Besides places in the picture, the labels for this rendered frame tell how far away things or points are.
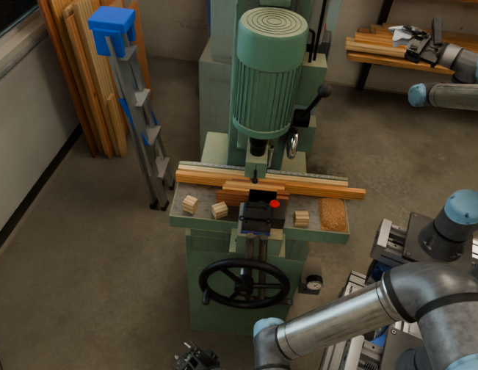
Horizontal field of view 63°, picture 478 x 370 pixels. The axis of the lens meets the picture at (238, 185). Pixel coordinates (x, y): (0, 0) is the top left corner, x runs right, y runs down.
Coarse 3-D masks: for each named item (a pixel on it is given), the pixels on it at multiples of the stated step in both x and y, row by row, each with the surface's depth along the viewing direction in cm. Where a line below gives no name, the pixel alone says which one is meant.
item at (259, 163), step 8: (248, 144) 131; (248, 152) 128; (248, 160) 125; (256, 160) 126; (264, 160) 126; (248, 168) 127; (256, 168) 127; (264, 168) 126; (248, 176) 130; (264, 176) 129
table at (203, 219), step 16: (176, 192) 137; (192, 192) 137; (208, 192) 138; (176, 208) 132; (208, 208) 133; (288, 208) 135; (304, 208) 135; (176, 224) 133; (192, 224) 132; (208, 224) 131; (224, 224) 130; (288, 224) 130; (320, 240) 133; (336, 240) 132; (240, 256) 127; (256, 256) 126; (272, 256) 125
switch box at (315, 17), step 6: (318, 0) 118; (330, 0) 118; (318, 6) 119; (312, 12) 121; (318, 12) 121; (312, 18) 122; (318, 18) 122; (324, 18) 122; (312, 24) 123; (318, 24) 123; (324, 24) 123
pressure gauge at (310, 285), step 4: (308, 276) 143; (312, 276) 142; (316, 276) 141; (320, 276) 142; (308, 280) 141; (312, 280) 141; (316, 280) 140; (320, 280) 141; (308, 284) 142; (312, 284) 142; (316, 284) 142; (320, 284) 141; (308, 288) 144; (312, 288) 144; (316, 288) 144; (320, 288) 143
